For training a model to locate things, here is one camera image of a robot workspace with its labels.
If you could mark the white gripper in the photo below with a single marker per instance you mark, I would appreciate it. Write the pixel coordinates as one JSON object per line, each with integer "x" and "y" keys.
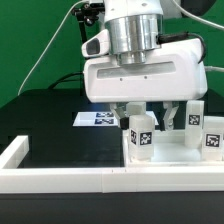
{"x": 174, "y": 72}

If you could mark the white marker sheet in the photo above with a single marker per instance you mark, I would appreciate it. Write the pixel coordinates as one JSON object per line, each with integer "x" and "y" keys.
{"x": 88, "y": 119}

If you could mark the white U-shaped fence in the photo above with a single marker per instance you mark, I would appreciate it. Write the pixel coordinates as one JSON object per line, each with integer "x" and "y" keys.
{"x": 13, "y": 180}

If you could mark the white square tabletop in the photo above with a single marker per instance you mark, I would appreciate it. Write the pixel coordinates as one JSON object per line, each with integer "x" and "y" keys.
{"x": 169, "y": 150}

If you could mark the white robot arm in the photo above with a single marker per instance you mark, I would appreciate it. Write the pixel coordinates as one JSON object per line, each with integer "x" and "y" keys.
{"x": 132, "y": 60}

